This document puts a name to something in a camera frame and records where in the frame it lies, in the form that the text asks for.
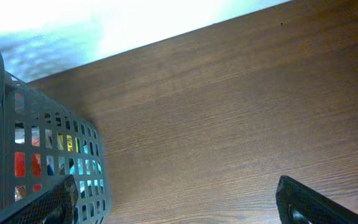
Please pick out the Kleenex tissue multipack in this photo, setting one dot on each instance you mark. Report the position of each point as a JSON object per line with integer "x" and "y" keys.
{"x": 19, "y": 159}

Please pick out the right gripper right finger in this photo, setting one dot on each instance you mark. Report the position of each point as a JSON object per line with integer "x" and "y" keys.
{"x": 298, "y": 203}

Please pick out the grey plastic basket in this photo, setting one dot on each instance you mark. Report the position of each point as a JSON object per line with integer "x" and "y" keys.
{"x": 22, "y": 104}

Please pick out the small teal wipes packet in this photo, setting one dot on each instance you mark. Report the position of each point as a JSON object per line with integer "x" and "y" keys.
{"x": 89, "y": 168}

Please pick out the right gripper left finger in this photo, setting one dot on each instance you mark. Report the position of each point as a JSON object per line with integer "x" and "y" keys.
{"x": 55, "y": 204}

